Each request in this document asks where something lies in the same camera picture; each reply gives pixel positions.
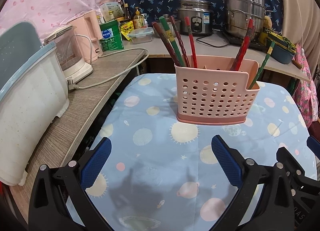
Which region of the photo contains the white power cord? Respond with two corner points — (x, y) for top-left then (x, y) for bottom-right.
(66, 33), (150, 91)

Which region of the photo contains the pink electric kettle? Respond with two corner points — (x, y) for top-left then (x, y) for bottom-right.
(67, 10), (103, 63)

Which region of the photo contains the stacked steel steamer pot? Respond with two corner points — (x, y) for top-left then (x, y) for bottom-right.
(215, 0), (266, 45)

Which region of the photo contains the clear food container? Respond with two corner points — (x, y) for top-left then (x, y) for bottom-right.
(129, 27), (153, 44)

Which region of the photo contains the green canister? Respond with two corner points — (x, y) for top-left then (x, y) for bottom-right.
(99, 20), (124, 52)

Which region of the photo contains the yellow oil bottle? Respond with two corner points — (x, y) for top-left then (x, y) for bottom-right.
(133, 7), (145, 29)

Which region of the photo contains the dark chopstick in basket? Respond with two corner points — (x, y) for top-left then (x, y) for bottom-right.
(152, 22), (181, 66)

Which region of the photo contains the green chopstick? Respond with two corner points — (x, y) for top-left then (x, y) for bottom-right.
(159, 16), (185, 67)
(248, 41), (275, 89)

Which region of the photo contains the dark maroon chopstick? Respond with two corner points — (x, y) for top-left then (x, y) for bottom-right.
(169, 16), (190, 67)

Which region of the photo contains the pink floral apron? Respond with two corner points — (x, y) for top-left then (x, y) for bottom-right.
(293, 45), (318, 128)

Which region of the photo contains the red chopstick in basket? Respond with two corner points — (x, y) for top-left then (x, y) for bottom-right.
(184, 16), (197, 68)

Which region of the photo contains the white dish drainer box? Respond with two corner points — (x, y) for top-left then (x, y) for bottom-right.
(1, 22), (69, 186)

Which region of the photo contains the green chopstick in basket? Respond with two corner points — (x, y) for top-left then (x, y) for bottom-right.
(248, 41), (275, 89)

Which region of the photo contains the small lidded steel pot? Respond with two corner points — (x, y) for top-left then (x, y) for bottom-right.
(156, 18), (182, 39)

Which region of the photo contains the pink perforated utensil basket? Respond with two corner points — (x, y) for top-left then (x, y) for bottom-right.
(175, 55), (260, 125)

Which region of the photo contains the yellow snack packet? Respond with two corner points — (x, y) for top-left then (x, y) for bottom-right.
(120, 21), (135, 41)

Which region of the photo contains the white blender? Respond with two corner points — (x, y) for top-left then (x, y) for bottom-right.
(43, 25), (93, 83)

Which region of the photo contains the beige curtain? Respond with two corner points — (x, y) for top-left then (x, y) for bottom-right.
(282, 0), (319, 75)

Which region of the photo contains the blue basin with vegetables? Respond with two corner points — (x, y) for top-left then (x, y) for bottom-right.
(265, 29), (297, 65)

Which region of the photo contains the bright red chopstick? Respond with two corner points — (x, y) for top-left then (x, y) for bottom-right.
(231, 18), (254, 72)

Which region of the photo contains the blue planet print tablecloth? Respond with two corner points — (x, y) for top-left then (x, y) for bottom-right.
(86, 74), (317, 230)

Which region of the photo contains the steel rice cooker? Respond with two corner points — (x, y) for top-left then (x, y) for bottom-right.
(177, 0), (213, 36)

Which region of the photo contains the white carton box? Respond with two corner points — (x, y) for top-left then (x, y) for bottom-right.
(99, 2), (124, 22)

